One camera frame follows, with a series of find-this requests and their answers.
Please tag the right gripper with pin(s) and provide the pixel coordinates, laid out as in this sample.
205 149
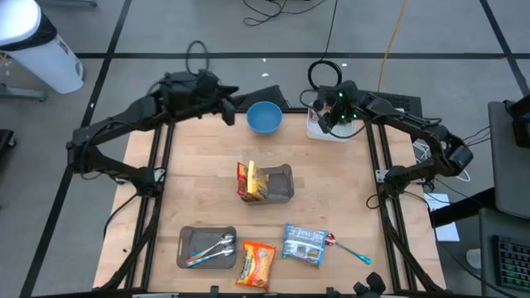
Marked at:
343 103

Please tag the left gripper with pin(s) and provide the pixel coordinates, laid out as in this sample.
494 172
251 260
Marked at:
209 97

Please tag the grey yellow ramen packet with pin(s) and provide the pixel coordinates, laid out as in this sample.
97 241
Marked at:
258 186

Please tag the plain silver spoon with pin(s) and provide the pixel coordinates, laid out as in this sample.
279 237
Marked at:
227 238

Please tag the blue white ramen packet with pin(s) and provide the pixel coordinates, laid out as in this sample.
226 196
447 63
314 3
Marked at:
304 246

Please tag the orange-red ramen packet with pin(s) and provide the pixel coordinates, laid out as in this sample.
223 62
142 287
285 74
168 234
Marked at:
256 265

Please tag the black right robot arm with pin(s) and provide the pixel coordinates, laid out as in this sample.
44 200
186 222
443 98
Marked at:
414 124

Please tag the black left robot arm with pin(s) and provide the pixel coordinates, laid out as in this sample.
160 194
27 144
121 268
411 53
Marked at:
107 124

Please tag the black flat panel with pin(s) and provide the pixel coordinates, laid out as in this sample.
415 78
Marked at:
269 97

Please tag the blue bowl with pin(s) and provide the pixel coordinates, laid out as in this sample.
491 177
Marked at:
265 117

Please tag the white square container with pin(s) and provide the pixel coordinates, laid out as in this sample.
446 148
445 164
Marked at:
314 132

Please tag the red yellow ramen packet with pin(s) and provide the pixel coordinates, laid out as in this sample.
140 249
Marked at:
241 182

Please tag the grey plastic bin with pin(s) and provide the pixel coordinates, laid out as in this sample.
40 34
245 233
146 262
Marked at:
281 186

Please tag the grey plastic tray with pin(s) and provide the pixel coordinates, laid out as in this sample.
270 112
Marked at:
203 238

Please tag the white paper sheet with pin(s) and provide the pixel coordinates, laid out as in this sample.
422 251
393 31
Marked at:
445 232

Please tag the black device on desk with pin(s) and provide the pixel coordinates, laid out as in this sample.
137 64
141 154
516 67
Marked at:
521 124

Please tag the white trash can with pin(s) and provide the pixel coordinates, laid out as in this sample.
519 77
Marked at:
37 45

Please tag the grey desk with keyboard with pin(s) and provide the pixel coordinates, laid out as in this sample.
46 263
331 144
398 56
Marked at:
488 248

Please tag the backlit keyboard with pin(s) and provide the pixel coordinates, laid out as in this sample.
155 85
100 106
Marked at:
513 265

